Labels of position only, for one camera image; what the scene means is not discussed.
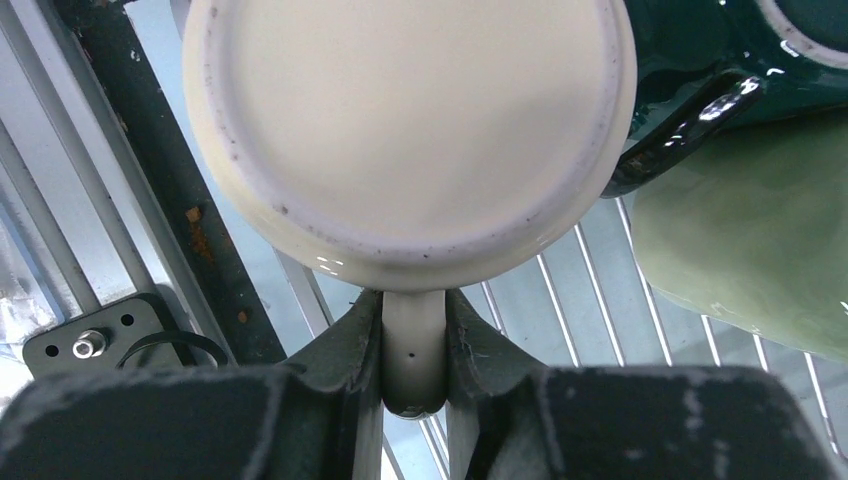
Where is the aluminium frame rail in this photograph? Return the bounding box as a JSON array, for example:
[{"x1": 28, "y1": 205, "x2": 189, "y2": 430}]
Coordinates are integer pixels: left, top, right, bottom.
[{"x1": 1, "y1": 1, "x2": 221, "y2": 404}]

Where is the cream mug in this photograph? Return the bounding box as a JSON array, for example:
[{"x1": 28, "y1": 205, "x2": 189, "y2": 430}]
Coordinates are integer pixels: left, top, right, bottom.
[{"x1": 182, "y1": 1, "x2": 637, "y2": 418}]

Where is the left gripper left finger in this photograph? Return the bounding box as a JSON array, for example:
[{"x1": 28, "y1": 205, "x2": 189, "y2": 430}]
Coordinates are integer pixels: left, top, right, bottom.
[{"x1": 1, "y1": 290, "x2": 383, "y2": 479}]

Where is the light green mug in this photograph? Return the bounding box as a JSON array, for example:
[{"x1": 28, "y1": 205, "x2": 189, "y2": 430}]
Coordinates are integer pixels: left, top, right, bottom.
[{"x1": 630, "y1": 109, "x2": 847, "y2": 362}]

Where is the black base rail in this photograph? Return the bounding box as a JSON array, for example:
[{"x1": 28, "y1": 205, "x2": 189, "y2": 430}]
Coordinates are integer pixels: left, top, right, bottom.
[{"x1": 31, "y1": 1, "x2": 287, "y2": 365}]

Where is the teal green mug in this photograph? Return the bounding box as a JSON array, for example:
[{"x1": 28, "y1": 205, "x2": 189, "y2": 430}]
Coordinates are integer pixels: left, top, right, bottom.
[{"x1": 602, "y1": 1, "x2": 847, "y2": 198}]

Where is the wire dish rack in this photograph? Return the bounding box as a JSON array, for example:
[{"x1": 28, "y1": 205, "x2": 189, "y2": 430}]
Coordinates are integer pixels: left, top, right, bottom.
[{"x1": 274, "y1": 195, "x2": 848, "y2": 480}]

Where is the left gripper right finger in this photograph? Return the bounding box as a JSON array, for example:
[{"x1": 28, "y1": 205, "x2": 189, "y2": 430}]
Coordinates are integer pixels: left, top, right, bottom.
[{"x1": 446, "y1": 290, "x2": 838, "y2": 479}]

